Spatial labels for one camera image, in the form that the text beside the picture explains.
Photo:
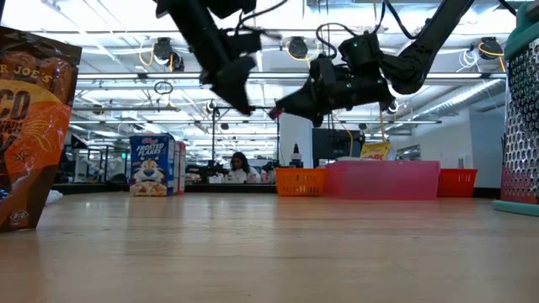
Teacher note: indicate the black aluminium table frame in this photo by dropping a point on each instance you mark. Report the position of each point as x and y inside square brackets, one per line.
[231, 188]

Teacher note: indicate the orange plastic basket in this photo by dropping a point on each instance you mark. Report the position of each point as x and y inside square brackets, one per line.
[301, 183]

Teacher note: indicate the yellow Corn Pops cereal box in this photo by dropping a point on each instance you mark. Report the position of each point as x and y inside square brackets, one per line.
[376, 151]

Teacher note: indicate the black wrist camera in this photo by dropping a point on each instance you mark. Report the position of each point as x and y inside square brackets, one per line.
[246, 42]
[360, 50]

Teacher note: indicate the blue Frosted Flakes cereal box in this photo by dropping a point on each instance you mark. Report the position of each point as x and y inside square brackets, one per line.
[151, 164]

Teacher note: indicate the pink plastic bin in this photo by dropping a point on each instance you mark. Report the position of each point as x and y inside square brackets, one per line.
[383, 181]

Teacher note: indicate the black workstation frame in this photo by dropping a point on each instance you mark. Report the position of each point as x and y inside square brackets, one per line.
[213, 134]

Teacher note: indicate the dark bottle with black nozzle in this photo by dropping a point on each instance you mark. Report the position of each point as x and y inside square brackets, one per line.
[296, 162]

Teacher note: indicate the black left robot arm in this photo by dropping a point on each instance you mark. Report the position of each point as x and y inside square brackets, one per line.
[193, 29]

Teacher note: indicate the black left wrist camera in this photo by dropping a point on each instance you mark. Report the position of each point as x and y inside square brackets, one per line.
[246, 42]

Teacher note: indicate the black monitor screen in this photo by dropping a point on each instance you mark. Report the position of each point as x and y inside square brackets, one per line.
[337, 147]

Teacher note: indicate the long light strip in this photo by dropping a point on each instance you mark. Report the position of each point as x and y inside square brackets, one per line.
[126, 76]

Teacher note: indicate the teal metal box grater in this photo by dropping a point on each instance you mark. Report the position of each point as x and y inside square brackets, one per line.
[522, 126]

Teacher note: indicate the orange taco seasoning mix packet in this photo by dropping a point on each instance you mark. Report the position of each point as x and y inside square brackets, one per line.
[33, 126]

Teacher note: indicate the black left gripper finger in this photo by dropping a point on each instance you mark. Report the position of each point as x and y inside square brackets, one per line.
[238, 99]

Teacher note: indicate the red plastic basket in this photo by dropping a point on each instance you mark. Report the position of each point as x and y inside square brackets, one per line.
[458, 183]

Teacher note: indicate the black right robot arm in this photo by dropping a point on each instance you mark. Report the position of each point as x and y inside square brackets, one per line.
[421, 54]

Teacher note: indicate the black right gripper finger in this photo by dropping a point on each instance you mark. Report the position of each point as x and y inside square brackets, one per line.
[301, 107]

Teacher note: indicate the white building column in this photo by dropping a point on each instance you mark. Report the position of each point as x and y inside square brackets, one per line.
[289, 132]

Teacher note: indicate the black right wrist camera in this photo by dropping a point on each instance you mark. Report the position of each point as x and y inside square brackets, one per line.
[360, 50]

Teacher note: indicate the red Froot Loops cereal box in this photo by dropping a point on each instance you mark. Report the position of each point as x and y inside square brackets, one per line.
[183, 168]

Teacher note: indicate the person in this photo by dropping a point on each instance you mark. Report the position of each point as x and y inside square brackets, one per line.
[242, 170]

